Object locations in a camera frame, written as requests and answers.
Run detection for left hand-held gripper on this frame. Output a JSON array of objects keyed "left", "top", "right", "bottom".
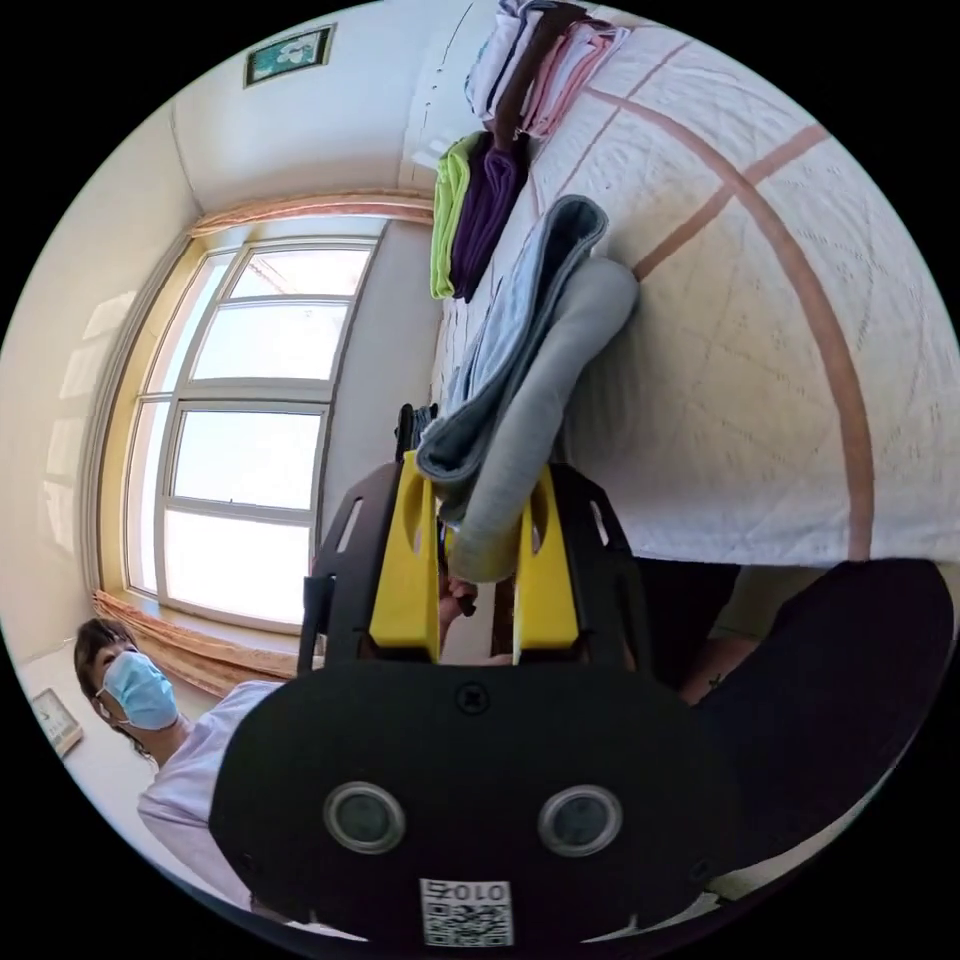
[{"left": 395, "top": 402, "right": 441, "bottom": 456}]

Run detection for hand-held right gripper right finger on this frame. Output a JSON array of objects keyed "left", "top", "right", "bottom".
[{"left": 512, "top": 464, "right": 582, "bottom": 667}]

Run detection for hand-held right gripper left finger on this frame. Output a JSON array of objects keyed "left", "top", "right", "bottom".
[{"left": 367, "top": 449, "right": 442, "bottom": 667}]

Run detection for blue jeans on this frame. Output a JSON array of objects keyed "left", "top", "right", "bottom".
[{"left": 416, "top": 194, "right": 641, "bottom": 585}]

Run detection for person's left hand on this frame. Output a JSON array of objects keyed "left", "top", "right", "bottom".
[{"left": 440, "top": 575, "right": 481, "bottom": 666}]

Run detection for window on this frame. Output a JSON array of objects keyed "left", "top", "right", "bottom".
[{"left": 119, "top": 233, "right": 382, "bottom": 630}]

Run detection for peach curtain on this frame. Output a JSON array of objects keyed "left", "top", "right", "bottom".
[{"left": 91, "top": 588, "right": 303, "bottom": 700}]

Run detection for pile of green and purple clothes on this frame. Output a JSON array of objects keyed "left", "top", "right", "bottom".
[{"left": 428, "top": 130, "right": 535, "bottom": 304}]

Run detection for person's body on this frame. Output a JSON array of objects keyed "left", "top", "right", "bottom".
[{"left": 73, "top": 558, "right": 955, "bottom": 925}]

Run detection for bed with white quilt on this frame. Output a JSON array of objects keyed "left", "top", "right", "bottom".
[{"left": 428, "top": 7, "right": 960, "bottom": 565}]

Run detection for framed square clock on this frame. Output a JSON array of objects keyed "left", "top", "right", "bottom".
[{"left": 30, "top": 687, "right": 85, "bottom": 758}]

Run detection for pile of white and pink clothes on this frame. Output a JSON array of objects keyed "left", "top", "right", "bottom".
[{"left": 464, "top": 0, "right": 633, "bottom": 142}]

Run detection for framed wall picture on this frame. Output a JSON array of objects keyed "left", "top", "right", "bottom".
[{"left": 242, "top": 23, "right": 337, "bottom": 91}]

